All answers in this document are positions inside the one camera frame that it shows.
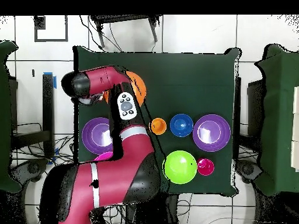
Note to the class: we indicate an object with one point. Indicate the purple plastic bowl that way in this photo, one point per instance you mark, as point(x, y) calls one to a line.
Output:
point(93, 135)
point(211, 133)

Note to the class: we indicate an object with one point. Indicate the large yellow-orange plastic bowl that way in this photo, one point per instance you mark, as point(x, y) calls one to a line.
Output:
point(139, 88)

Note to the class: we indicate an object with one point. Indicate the orange plastic cup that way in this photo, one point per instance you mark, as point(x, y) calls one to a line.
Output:
point(158, 126)

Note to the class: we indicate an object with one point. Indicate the blue plastic bowl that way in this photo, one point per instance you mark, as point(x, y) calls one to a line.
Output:
point(181, 125)

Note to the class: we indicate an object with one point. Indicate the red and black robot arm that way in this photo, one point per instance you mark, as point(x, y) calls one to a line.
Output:
point(112, 177)

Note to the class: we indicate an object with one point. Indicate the large pink plastic bowl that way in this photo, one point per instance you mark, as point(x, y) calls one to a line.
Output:
point(105, 156)

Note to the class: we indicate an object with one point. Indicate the black metal stand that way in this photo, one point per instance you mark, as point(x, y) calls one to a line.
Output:
point(121, 18)

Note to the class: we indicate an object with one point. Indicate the dark green table cloth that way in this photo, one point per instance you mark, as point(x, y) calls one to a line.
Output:
point(186, 88)

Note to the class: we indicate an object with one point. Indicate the green cloth side table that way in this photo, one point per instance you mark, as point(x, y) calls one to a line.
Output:
point(278, 116)
point(4, 116)

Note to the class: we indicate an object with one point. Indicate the black floor stand base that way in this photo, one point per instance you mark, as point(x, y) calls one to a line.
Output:
point(247, 169)
point(32, 168)

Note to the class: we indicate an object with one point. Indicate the green plastic bowl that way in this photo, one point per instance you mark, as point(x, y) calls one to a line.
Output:
point(179, 166)

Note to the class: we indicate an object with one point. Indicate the red plastic cup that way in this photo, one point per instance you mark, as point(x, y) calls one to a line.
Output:
point(205, 166)

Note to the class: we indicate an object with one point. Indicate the white boxes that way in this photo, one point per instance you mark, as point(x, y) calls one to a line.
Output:
point(296, 128)

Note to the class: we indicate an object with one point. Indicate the black table frame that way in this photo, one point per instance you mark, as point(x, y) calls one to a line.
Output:
point(48, 105)
point(237, 116)

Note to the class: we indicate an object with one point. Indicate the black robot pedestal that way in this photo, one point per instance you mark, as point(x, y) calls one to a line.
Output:
point(151, 210)

